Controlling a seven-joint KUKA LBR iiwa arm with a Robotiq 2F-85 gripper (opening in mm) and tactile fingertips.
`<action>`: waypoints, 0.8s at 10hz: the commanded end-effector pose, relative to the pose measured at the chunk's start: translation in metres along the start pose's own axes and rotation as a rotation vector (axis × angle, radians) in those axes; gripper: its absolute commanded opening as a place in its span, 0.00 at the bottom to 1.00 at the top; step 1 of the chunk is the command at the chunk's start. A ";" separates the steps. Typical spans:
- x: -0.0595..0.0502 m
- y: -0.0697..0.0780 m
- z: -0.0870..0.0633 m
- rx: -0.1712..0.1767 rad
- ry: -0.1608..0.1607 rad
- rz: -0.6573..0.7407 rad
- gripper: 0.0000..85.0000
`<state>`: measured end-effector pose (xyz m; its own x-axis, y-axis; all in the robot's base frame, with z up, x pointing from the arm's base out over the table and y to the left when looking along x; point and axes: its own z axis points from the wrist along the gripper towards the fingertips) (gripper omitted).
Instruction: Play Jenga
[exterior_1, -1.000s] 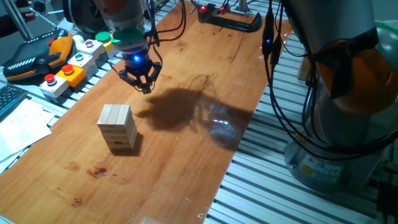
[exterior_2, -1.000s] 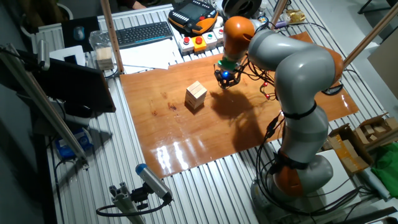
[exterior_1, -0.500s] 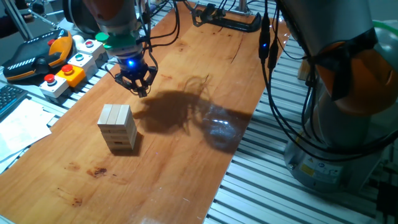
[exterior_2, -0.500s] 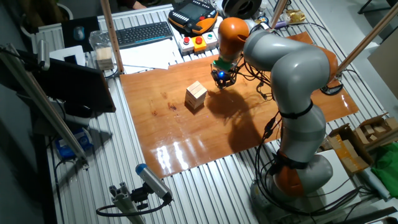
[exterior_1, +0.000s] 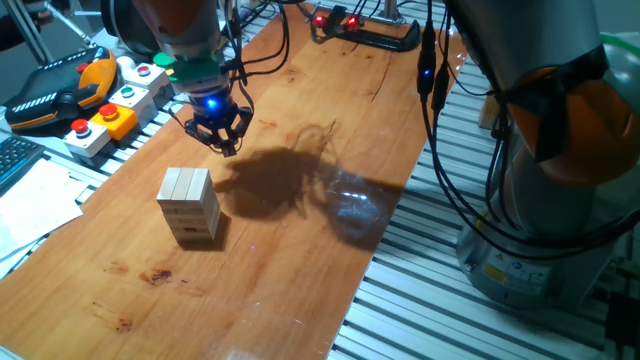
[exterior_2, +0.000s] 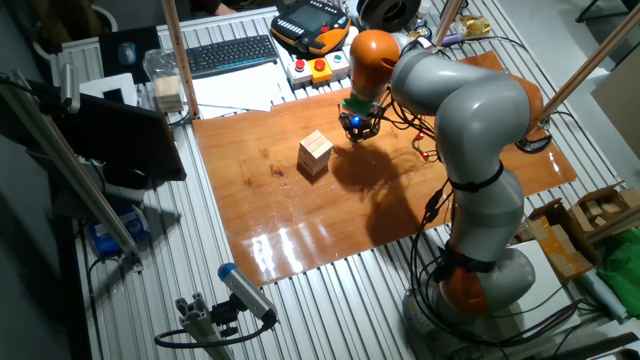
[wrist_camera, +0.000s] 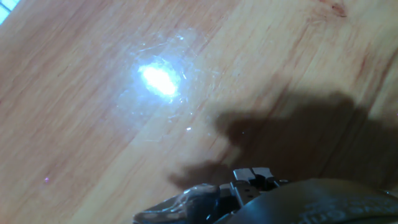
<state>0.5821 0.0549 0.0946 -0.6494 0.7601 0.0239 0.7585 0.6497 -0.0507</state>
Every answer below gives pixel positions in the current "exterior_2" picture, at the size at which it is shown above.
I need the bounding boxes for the black monitor panel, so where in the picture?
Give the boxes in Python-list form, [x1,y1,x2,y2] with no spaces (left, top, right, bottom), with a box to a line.
[27,79,188,182]

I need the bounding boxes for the grey computer mouse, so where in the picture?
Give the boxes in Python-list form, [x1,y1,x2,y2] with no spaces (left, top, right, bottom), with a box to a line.
[117,41,137,67]

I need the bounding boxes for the green cloth bag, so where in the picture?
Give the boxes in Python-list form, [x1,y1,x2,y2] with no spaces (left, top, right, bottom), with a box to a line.
[596,234,640,320]

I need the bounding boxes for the flat cardboard box yellow tape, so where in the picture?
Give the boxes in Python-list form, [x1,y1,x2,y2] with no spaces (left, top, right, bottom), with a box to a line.
[514,197,601,281]

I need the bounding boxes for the gold snack packet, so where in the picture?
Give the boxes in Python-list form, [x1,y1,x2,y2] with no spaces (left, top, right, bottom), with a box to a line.
[458,14,494,37]

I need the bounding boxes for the open cardboard box with blocks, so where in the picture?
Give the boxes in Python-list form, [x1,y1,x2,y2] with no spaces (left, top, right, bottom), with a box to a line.
[554,182,640,241]

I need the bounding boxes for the silver camera blue cap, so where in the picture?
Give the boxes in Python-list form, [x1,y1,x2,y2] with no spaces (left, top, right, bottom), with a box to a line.
[217,262,279,331]

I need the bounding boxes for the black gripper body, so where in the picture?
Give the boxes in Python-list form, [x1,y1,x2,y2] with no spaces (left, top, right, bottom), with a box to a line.
[344,112,377,132]

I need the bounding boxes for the short aluminium profile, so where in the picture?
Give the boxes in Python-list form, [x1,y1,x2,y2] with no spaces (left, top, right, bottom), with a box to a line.
[174,292,236,360]

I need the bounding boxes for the aluminium frame bar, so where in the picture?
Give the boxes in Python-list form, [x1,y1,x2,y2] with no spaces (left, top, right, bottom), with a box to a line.
[0,69,145,274]

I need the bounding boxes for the yellow box red button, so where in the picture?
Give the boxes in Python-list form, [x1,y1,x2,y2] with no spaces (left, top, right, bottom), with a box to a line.
[307,57,334,86]

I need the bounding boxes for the white box green button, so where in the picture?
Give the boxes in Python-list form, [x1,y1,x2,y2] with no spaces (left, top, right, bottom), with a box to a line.
[324,50,351,81]

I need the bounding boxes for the glossy wood grain mat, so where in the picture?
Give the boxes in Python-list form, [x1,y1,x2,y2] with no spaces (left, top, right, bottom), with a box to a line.
[192,49,579,288]

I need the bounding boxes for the plastic bag of wooden blocks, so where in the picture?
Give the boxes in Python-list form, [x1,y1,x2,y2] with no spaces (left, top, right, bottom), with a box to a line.
[142,48,186,114]

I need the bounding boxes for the white paper sheets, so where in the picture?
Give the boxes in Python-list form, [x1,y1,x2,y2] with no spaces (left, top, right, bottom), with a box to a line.
[191,60,296,120]

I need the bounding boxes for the black filament spool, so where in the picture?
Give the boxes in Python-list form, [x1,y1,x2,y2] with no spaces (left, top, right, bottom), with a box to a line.
[357,0,424,37]

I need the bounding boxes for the black camera cable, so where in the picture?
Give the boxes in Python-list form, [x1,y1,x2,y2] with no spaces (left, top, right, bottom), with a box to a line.
[153,319,276,350]

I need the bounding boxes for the beige cardboard panel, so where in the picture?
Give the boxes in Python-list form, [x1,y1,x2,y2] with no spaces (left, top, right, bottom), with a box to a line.
[591,54,640,161]

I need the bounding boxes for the silver mounted camera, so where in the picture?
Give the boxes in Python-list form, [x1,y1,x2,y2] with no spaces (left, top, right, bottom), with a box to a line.
[59,62,81,115]

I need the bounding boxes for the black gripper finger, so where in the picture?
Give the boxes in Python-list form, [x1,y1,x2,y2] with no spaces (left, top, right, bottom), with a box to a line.
[339,115,361,145]
[359,113,382,145]

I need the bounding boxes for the white base board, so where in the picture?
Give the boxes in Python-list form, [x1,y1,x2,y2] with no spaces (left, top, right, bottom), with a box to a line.
[499,239,581,346]

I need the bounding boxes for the orange black teach pendant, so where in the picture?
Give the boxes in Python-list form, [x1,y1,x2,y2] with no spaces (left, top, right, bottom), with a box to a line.
[269,0,352,56]

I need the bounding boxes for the blue plastic package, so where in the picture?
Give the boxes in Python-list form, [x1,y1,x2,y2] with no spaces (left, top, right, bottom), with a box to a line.
[88,203,151,257]

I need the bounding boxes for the white paper roll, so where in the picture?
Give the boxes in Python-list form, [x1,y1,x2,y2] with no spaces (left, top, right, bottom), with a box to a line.
[579,269,629,324]

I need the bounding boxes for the white box black square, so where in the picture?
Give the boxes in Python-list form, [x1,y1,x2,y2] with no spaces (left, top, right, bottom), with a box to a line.
[78,72,139,107]

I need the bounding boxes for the black computer keyboard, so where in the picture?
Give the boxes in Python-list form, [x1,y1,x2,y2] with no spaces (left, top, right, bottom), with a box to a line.
[185,33,280,79]

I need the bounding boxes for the wooden frame pole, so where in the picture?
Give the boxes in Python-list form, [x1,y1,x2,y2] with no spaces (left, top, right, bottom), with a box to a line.
[160,0,201,120]
[537,3,640,125]
[432,0,464,49]

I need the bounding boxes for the black mouse pad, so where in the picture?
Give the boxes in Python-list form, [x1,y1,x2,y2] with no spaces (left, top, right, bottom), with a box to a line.
[98,25,162,84]

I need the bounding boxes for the white box red button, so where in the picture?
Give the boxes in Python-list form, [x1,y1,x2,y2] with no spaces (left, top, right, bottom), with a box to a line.
[286,58,314,90]

